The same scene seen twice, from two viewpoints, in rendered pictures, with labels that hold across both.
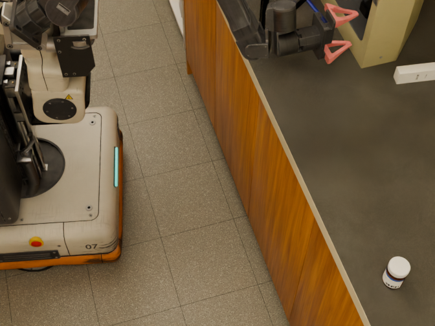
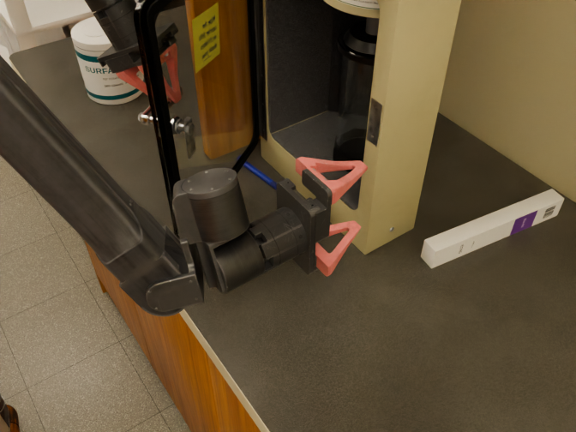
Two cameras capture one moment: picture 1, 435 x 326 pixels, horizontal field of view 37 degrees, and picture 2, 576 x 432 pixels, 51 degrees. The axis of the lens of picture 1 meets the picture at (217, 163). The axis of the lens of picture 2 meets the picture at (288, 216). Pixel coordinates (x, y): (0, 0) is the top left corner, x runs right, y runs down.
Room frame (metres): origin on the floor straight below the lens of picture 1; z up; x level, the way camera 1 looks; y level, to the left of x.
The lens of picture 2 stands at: (0.73, -0.09, 1.68)
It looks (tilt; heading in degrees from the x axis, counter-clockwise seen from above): 44 degrees down; 343
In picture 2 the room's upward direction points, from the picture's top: straight up
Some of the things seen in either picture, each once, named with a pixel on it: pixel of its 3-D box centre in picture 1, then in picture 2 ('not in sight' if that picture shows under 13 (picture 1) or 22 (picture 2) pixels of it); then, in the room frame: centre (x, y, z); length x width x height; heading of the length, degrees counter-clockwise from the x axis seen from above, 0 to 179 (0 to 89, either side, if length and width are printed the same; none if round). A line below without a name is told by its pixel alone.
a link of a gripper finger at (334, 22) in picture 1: (338, 21); (331, 189); (1.19, -0.28, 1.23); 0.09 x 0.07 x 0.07; 108
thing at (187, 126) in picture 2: not in sight; (186, 137); (1.41, -0.15, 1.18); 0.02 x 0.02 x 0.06; 51
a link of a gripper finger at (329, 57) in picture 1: (334, 43); (328, 231); (1.19, -0.28, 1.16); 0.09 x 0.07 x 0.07; 108
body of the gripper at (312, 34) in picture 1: (309, 38); (279, 237); (1.17, -0.22, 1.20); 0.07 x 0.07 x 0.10; 18
